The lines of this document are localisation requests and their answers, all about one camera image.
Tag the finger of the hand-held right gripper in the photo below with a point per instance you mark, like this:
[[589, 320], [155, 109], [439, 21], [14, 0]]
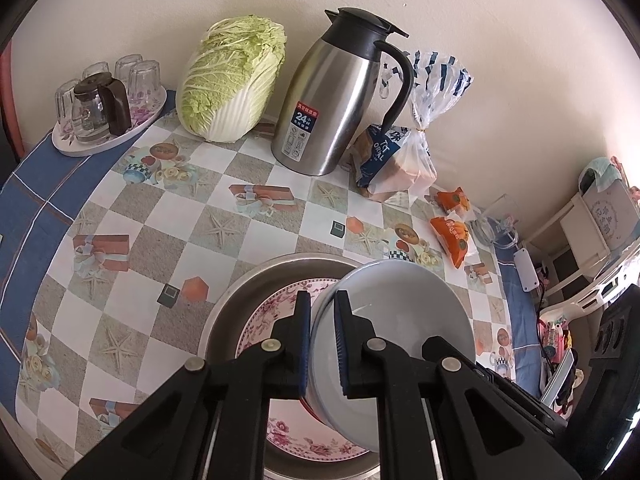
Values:
[[525, 405]]

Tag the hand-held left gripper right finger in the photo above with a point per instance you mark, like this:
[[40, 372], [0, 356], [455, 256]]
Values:
[[342, 345]]

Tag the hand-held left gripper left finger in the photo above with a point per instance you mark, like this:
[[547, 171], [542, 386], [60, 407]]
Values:
[[302, 345]]

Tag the small white ceramic bowl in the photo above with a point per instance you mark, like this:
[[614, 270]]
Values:
[[410, 310]]

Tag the round pink floral plate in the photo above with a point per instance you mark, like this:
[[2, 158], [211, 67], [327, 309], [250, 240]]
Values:
[[300, 430]]

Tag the stainless steel basin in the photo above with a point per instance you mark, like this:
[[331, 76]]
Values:
[[235, 290]]

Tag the white plastic chair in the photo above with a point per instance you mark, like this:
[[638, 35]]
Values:
[[585, 240]]

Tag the orange snack packet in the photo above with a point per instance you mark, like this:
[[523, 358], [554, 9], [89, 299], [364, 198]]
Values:
[[452, 240], [452, 200]]

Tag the clear glass mug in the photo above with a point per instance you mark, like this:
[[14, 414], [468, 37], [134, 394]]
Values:
[[492, 227]]

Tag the bagged sliced bread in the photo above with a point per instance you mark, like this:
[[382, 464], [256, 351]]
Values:
[[400, 165]]

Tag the stainless steel thermos jug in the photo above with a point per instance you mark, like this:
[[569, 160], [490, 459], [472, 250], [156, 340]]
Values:
[[320, 110]]

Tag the napa cabbage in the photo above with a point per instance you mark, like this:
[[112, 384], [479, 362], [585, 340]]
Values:
[[225, 85]]

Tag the white oval floral tray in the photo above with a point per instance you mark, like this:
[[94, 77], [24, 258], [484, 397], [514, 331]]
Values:
[[75, 147]]

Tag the clear glass tumbler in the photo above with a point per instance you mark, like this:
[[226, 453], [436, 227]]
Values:
[[146, 82], [65, 102], [126, 66], [95, 70]]

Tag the glass teapot brown lid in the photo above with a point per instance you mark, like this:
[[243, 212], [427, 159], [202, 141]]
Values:
[[92, 110]]

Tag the pink board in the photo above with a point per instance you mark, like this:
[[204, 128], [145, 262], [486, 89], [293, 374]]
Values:
[[10, 110]]

